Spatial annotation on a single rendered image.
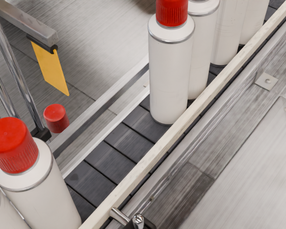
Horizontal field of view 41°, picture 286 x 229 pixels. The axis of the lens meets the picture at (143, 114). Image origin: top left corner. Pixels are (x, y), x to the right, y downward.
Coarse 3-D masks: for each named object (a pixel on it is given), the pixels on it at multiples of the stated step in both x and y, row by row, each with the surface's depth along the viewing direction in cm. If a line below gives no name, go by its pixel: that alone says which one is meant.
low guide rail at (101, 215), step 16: (272, 16) 61; (256, 32) 59; (256, 48) 59; (240, 64) 56; (224, 80) 54; (208, 96) 52; (192, 112) 51; (176, 128) 49; (160, 144) 48; (144, 160) 47; (128, 176) 46; (144, 176) 47; (112, 192) 44; (128, 192) 46; (96, 224) 43
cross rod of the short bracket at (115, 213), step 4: (112, 208) 44; (116, 208) 44; (112, 212) 43; (116, 212) 43; (120, 212) 44; (112, 216) 43; (116, 216) 43; (120, 216) 43; (124, 216) 43; (116, 220) 43; (120, 220) 43; (124, 220) 43; (128, 220) 43; (120, 224) 43; (124, 224) 43
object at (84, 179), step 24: (240, 48) 62; (216, 72) 59; (240, 72) 62; (216, 96) 56; (144, 120) 54; (120, 144) 52; (144, 144) 52; (96, 168) 50; (120, 168) 50; (72, 192) 48; (96, 192) 48
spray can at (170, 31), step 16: (160, 0) 38; (176, 0) 38; (160, 16) 40; (176, 16) 39; (160, 32) 41; (176, 32) 41; (192, 32) 41; (160, 48) 42; (176, 48) 42; (160, 64) 44; (176, 64) 44; (160, 80) 46; (176, 80) 46; (160, 96) 49; (176, 96) 48; (160, 112) 51; (176, 112) 51
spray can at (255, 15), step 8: (256, 0) 55; (264, 0) 55; (248, 8) 56; (256, 8) 56; (264, 8) 57; (248, 16) 57; (256, 16) 57; (264, 16) 59; (248, 24) 58; (256, 24) 59; (248, 32) 60; (240, 40) 61; (248, 40) 61
